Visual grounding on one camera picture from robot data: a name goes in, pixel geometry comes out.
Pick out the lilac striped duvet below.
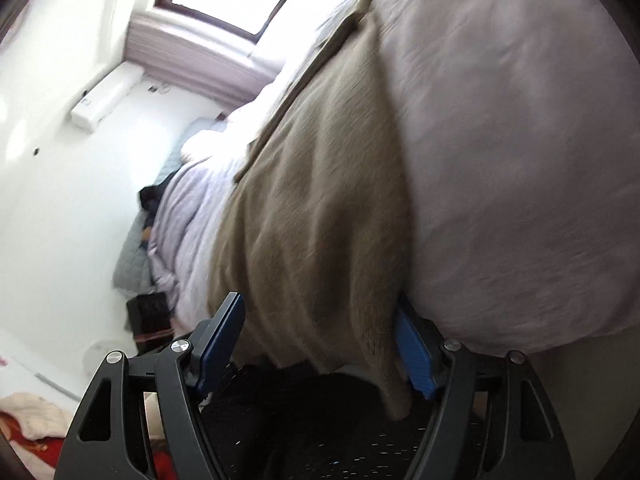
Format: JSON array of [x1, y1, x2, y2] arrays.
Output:
[[146, 157, 251, 333]]

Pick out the red patterned cloth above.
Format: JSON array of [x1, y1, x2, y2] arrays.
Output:
[[0, 409, 175, 480]]

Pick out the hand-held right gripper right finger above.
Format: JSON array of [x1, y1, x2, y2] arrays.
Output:
[[392, 294, 576, 480]]

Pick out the white air conditioner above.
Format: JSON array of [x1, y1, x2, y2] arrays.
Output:
[[70, 63, 144, 132]]

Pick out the lilac pleated curtain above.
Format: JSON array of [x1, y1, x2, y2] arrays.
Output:
[[124, 12, 280, 112]]

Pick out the cream fluffy cloth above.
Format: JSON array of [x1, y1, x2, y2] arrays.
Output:
[[0, 392, 77, 442]]

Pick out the white pillow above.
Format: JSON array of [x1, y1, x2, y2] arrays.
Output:
[[181, 130, 228, 162]]

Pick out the black box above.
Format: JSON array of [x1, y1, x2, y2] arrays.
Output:
[[126, 291, 177, 357]]

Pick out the person's black speckled pants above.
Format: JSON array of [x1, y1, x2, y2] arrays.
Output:
[[197, 364, 493, 480]]

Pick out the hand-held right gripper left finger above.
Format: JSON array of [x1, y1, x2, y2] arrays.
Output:
[[54, 291, 247, 480]]

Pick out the brown knit sweater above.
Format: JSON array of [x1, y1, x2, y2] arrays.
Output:
[[207, 0, 417, 422]]

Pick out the dark clothes pile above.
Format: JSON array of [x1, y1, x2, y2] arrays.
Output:
[[137, 170, 180, 212]]

